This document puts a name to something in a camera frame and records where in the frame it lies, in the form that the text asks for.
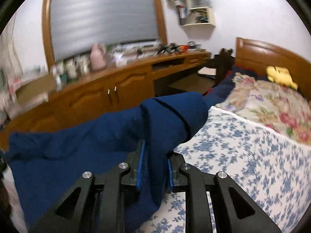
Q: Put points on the white wall shelf unit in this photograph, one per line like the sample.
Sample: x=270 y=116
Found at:
x=194 y=12

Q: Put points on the red basket on desk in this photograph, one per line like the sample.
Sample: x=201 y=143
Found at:
x=183 y=48

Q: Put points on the dark wooden chair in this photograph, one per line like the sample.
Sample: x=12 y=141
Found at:
x=217 y=67

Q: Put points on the navy blue suit jacket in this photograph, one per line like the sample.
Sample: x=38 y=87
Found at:
x=45 y=165

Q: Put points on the yellow Pikachu plush toy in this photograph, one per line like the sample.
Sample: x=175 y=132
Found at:
x=280 y=76

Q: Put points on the wooden bed headboard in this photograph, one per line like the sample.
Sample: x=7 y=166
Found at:
x=257 y=55

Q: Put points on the pink floral quilt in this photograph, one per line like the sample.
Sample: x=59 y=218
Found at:
x=279 y=108

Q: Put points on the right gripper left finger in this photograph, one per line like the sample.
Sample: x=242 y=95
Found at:
x=132 y=181

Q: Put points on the grey window blind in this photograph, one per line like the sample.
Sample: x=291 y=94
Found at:
x=78 y=24

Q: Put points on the long wooden desk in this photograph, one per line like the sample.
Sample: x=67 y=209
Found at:
x=109 y=90

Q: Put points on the blue floral white bedsheet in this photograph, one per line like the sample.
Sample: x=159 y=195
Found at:
x=272 y=168

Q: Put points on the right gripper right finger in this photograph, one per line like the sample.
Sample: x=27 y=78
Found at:
x=177 y=181

